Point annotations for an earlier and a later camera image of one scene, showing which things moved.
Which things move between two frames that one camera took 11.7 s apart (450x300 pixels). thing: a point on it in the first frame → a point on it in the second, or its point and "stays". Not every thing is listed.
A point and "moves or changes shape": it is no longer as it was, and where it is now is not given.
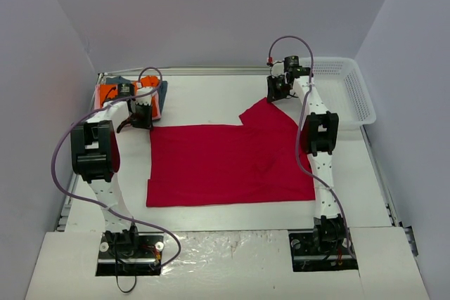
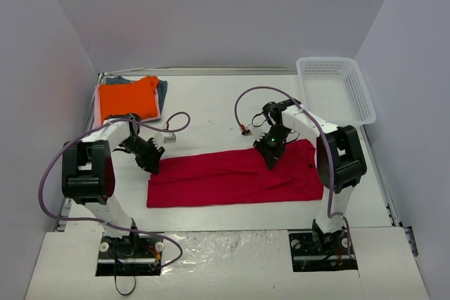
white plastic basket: [340, 82] stays
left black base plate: [124, 253] stays
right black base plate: [308, 253] stays
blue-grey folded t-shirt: [124, 80] stays
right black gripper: [276, 88] → [268, 150]
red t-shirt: [262, 159] moves or changes shape
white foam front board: [229, 265] stays
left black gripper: [141, 121] → [150, 152]
